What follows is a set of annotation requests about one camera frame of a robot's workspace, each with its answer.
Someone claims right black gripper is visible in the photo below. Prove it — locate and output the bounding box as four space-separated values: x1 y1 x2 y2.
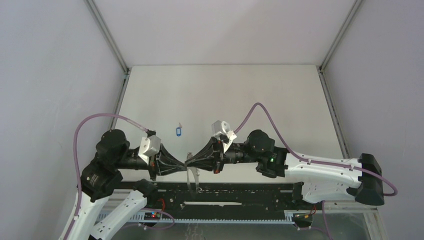
185 137 260 176

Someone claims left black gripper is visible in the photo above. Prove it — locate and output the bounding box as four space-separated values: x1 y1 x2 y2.
116 141 186 179

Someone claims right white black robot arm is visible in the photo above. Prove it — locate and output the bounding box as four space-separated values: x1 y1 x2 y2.
185 129 385 209

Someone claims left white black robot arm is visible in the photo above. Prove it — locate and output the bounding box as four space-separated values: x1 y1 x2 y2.
59 129 186 240

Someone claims key with blue tag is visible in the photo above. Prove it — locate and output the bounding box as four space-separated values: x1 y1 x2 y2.
175 123 183 137

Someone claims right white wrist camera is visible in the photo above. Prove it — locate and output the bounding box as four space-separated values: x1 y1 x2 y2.
211 120 237 154

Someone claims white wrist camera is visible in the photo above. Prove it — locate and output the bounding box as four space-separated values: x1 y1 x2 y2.
137 135 161 165
211 120 237 154

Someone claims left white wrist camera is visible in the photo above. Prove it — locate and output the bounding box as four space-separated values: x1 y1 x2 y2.
137 135 161 165

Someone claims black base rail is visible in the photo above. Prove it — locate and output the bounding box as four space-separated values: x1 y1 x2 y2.
127 180 326 220

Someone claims grey cable duct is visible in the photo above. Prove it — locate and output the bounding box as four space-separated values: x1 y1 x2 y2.
126 211 294 224

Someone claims left aluminium frame post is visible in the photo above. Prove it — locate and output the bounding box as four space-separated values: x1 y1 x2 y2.
84 0 130 75

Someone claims aluminium frame post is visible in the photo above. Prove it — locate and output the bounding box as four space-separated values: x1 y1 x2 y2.
318 0 365 73
84 0 130 75

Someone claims right aluminium frame post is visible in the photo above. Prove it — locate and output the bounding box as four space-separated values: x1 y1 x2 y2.
318 0 365 73

